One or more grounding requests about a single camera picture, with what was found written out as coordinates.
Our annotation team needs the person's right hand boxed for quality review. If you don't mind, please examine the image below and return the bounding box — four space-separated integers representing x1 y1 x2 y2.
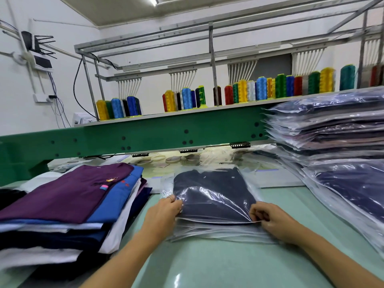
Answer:
249 201 304 245

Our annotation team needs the person's left hand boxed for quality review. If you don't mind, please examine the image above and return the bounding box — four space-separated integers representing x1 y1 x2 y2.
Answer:
141 195 184 240

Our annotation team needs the single clear plastic bag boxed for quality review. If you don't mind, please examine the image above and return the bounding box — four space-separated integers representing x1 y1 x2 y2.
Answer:
170 165 265 226

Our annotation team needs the navy garment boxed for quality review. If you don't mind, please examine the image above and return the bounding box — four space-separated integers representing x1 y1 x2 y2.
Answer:
174 169 258 222

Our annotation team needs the stack of bagged garments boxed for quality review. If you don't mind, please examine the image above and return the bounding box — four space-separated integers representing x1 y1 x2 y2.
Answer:
264 87 384 256

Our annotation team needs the person's left forearm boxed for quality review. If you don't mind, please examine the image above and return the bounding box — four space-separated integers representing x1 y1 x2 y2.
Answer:
81 230 166 288

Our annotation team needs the person's right forearm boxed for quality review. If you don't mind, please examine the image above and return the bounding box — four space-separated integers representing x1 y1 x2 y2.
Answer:
288 230 384 288

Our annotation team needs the green machine beam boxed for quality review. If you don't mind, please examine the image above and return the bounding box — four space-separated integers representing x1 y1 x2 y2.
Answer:
0 104 283 186

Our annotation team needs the white box device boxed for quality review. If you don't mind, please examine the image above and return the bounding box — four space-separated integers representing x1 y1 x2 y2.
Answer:
72 112 98 126

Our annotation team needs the row of coloured thread spools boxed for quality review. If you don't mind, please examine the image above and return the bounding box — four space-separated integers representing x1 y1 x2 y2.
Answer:
95 64 384 122

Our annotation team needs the grey metal thread rack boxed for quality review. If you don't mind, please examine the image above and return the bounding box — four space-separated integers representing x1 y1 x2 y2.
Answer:
73 0 384 120

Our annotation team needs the black hanging cable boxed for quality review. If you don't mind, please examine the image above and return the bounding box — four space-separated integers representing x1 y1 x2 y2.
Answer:
73 57 100 120

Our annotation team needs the white wall socket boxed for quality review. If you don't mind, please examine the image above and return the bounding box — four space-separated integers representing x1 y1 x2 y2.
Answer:
33 93 55 104

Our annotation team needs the wall router with antennas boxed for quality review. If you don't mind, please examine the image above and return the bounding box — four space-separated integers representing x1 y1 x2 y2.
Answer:
21 31 58 72

